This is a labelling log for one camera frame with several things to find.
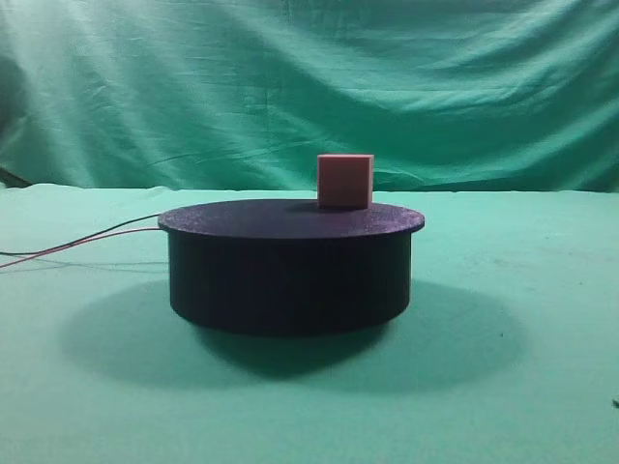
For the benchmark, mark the pink cube block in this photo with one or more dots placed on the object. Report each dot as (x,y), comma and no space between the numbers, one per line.
(344,181)

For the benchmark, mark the green table cloth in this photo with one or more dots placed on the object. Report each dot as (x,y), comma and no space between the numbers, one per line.
(507,354)

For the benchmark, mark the green backdrop cloth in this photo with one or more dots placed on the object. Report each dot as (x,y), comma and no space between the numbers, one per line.
(447,95)

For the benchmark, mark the black round turntable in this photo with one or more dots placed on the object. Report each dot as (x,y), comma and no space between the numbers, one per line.
(286,267)

